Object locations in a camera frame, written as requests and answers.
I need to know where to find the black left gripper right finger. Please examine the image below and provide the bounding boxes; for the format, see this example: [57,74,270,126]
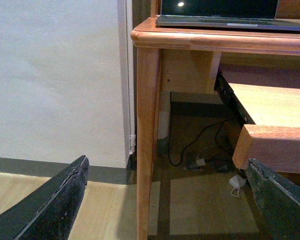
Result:
[245,158,300,240]

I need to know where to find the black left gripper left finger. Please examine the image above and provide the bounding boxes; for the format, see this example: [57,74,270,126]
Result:
[0,155,90,240]

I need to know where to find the wooden sliding keyboard tray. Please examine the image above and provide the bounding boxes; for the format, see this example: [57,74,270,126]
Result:
[230,83,300,174]

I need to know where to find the white charger adapter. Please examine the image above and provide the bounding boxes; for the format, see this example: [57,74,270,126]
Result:
[229,174,247,199]

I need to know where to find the power strip on floor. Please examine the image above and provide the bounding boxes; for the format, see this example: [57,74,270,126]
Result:
[184,150,232,173]

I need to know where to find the white pipe with grey base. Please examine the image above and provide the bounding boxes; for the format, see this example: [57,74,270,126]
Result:
[158,91,171,140]

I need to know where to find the wooden desk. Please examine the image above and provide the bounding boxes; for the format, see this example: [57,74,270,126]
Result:
[131,0,300,240]

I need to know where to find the dark laptop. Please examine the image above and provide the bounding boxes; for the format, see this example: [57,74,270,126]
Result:
[156,0,300,32]

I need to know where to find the black power cable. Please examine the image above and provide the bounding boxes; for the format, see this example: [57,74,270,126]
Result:
[166,92,237,167]

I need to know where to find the white wall conduit pipe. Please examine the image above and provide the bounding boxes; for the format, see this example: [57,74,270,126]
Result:
[125,0,136,155]

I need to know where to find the black drawer slide rail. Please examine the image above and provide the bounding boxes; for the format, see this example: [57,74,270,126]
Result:
[214,69,256,126]

